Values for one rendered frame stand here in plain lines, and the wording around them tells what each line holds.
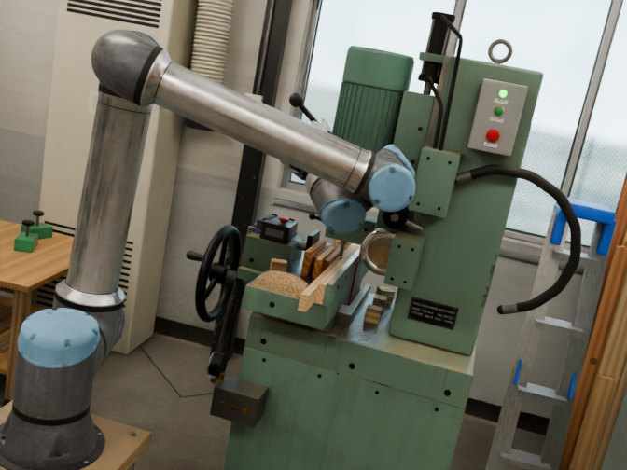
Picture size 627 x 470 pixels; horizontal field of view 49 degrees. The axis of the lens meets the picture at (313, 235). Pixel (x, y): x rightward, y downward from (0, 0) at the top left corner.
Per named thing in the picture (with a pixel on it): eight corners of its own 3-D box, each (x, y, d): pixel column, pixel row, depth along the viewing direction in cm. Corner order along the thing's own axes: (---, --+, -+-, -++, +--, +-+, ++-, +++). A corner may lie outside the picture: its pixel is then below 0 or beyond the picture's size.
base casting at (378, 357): (292, 299, 222) (297, 272, 220) (471, 347, 210) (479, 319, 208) (243, 347, 179) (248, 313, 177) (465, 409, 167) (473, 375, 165)
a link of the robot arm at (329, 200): (377, 219, 148) (339, 246, 149) (358, 188, 158) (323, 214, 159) (355, 192, 142) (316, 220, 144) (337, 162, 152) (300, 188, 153)
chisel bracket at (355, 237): (328, 237, 195) (334, 208, 193) (377, 248, 192) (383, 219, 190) (322, 241, 188) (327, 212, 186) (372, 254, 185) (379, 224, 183)
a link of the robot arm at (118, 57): (86, 15, 122) (429, 172, 129) (105, 19, 134) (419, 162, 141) (63, 77, 124) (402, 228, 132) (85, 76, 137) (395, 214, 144)
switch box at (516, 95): (467, 145, 167) (483, 78, 163) (509, 155, 165) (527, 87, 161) (466, 147, 161) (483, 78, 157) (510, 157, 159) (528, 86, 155)
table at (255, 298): (278, 249, 229) (282, 231, 227) (368, 271, 222) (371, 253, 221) (204, 298, 171) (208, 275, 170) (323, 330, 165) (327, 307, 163)
